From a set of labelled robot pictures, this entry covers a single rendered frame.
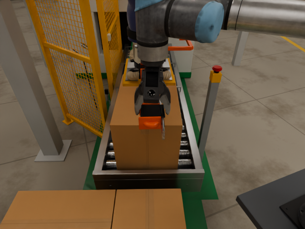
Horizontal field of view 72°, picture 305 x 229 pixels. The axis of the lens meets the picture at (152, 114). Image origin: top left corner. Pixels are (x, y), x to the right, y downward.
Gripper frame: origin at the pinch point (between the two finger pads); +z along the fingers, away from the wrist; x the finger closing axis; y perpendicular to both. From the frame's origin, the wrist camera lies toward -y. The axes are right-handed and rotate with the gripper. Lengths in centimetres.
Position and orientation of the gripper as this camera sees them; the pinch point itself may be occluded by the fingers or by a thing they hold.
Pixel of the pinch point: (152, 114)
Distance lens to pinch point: 73.5
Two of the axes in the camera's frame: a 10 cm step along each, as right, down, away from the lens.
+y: -0.2, -6.2, 7.9
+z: 0.0, 7.9, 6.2
